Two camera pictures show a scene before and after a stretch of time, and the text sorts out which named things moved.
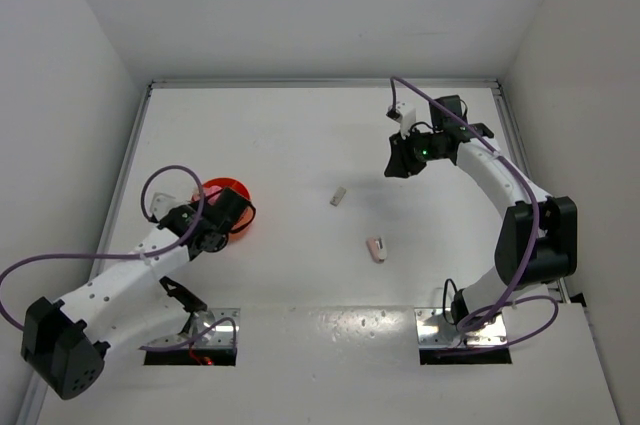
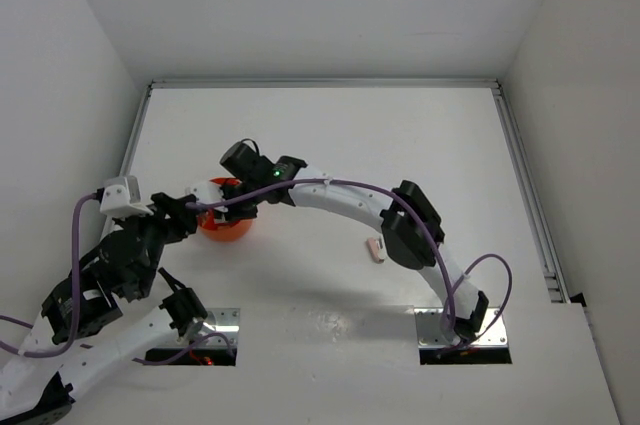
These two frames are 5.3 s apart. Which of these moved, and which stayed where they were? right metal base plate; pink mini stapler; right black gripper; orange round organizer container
Moved: right black gripper
Stayed: orange round organizer container; right metal base plate; pink mini stapler
